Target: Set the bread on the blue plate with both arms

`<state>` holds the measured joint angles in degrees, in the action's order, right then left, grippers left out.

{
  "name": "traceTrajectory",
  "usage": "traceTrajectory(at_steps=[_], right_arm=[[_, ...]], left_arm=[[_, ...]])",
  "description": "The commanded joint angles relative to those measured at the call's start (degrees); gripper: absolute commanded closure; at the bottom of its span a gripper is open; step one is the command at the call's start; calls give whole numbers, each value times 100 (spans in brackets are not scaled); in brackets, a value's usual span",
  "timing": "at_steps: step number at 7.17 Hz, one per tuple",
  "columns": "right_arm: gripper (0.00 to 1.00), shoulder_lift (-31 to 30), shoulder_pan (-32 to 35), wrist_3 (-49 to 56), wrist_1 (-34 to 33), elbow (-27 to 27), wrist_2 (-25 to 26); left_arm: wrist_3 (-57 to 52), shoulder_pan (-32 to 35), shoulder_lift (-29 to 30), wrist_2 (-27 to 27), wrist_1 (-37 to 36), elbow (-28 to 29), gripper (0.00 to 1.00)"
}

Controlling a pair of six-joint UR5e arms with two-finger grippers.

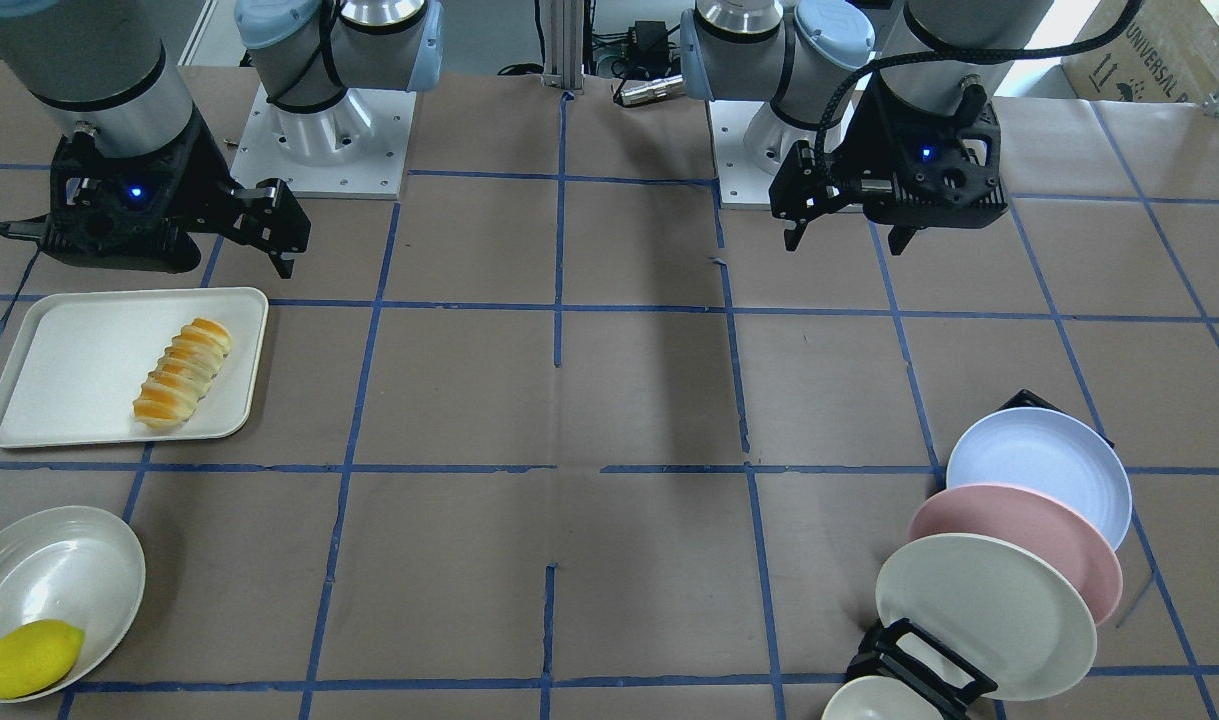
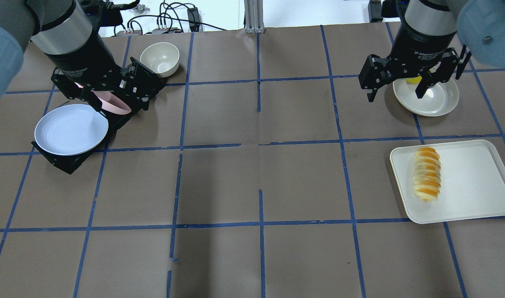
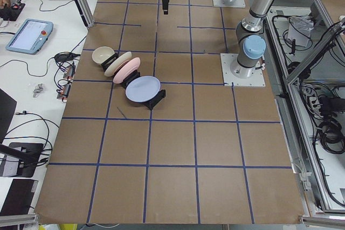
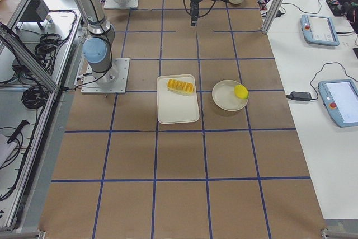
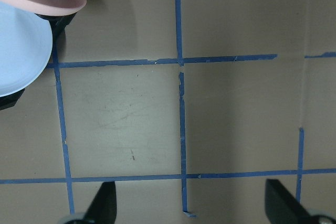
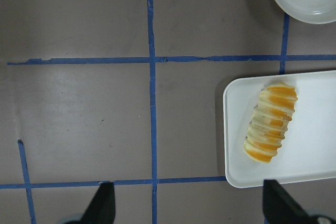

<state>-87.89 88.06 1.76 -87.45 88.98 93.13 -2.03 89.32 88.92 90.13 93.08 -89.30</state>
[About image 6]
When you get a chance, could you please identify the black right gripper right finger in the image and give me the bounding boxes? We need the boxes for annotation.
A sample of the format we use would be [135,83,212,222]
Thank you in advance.
[263,179,336,224]

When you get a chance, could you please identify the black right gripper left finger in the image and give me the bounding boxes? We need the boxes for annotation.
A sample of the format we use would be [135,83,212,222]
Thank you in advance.
[81,182,116,223]

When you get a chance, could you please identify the white rectangular tray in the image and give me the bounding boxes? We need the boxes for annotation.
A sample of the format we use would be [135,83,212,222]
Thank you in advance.
[223,71,335,188]

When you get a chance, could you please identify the striped orange bread roll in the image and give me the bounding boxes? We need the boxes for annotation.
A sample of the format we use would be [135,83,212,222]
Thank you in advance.
[243,82,298,163]

